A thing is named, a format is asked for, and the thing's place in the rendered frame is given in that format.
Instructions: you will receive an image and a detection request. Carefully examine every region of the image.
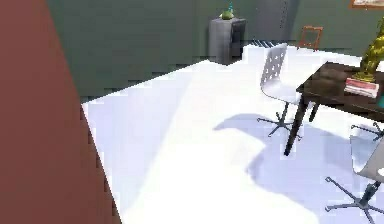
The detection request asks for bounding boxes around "orange wooden chair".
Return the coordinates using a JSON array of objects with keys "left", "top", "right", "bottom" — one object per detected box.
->
[{"left": 297, "top": 25, "right": 324, "bottom": 52}]

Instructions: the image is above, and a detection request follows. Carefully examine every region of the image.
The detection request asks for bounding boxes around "green round object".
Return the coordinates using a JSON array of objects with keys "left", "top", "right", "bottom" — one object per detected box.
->
[{"left": 219, "top": 2, "right": 235, "bottom": 20}]

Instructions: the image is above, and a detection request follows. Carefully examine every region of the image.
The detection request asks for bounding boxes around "gold statue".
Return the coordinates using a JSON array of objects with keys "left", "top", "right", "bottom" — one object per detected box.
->
[{"left": 353, "top": 16, "right": 384, "bottom": 83}]

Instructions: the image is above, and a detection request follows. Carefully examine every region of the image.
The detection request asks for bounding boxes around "dark brown table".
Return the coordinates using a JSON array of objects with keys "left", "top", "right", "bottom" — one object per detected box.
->
[{"left": 283, "top": 61, "right": 384, "bottom": 157}]

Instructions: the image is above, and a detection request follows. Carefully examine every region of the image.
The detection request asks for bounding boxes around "orange framed picture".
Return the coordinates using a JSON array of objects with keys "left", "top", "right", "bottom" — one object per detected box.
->
[{"left": 348, "top": 0, "right": 384, "bottom": 10}]

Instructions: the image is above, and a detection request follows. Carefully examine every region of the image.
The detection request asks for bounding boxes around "grey cabinet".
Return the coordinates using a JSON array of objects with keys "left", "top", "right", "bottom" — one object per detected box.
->
[{"left": 208, "top": 17, "right": 248, "bottom": 66}]

